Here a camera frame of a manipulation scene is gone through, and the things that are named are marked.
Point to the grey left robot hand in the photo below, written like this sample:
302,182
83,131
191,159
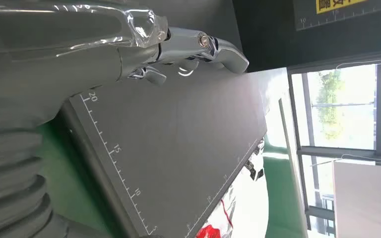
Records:
62,36

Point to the white plastic package red stripe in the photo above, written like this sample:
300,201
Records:
243,203

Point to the grey ruled machine platform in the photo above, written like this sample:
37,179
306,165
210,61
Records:
177,138

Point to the black inbound machine housing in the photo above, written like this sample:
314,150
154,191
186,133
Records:
269,39

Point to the yellow warning label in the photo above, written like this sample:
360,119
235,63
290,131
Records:
338,5

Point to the white board panel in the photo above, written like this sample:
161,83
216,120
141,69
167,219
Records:
368,200

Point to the pale metal frame rail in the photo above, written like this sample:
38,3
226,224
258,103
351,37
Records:
289,157

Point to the dark window frame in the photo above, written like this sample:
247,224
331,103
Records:
379,108

